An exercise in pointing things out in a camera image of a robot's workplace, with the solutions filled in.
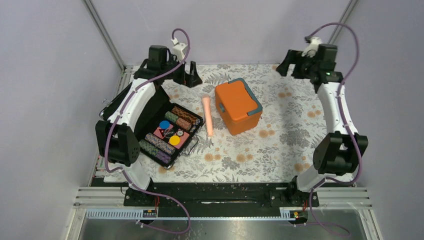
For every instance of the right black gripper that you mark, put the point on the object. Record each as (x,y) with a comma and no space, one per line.
(292,57)

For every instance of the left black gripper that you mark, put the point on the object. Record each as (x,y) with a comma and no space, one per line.
(192,79)

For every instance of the orange medicine box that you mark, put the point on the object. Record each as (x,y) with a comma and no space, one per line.
(237,105)

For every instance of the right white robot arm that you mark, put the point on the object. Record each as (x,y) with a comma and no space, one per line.
(340,151)

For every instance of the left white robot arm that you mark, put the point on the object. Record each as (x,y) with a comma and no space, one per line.
(135,174)

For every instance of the floral table mat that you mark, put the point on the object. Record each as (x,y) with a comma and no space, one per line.
(281,146)

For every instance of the orange black chip stack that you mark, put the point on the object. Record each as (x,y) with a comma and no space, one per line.
(180,112)

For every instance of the blue poker chip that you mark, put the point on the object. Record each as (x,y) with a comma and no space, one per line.
(164,125)

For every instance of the red white chip stack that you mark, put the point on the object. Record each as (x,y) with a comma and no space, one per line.
(184,124)

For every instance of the black poker chip case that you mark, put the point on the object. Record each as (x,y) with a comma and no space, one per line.
(124,146)

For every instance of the yellow poker chip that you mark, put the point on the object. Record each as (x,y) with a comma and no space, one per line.
(174,140)

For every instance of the blue tan chip stack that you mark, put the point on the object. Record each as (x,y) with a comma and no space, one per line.
(160,144)

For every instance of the green blue chip stack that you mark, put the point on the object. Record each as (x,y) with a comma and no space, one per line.
(149,148)

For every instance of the purple chip stack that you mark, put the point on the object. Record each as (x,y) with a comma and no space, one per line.
(163,157)

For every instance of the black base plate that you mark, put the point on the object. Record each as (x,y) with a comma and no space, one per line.
(215,200)

